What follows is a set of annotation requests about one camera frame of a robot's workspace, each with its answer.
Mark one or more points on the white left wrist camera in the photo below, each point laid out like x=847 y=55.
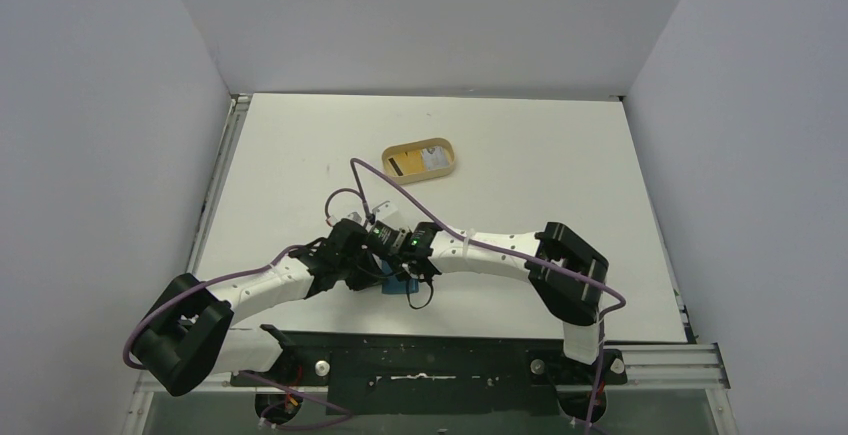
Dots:
x=332 y=218

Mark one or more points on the blue leather card holder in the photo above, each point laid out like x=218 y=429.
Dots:
x=393 y=285

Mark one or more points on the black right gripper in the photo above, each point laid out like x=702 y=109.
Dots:
x=416 y=251

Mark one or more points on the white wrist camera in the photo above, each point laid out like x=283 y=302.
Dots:
x=388 y=213
x=332 y=218

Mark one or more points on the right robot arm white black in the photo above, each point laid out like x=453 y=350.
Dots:
x=566 y=272

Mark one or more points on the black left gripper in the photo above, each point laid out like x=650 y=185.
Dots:
x=370 y=275

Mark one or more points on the beige oval tray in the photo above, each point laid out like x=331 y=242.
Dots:
x=421 y=144

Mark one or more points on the grey card in tray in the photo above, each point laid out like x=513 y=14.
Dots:
x=435 y=158

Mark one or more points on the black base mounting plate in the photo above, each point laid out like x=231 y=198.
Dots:
x=359 y=375

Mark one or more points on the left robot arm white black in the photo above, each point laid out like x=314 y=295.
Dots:
x=191 y=331

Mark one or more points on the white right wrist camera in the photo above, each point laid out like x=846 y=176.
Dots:
x=388 y=213

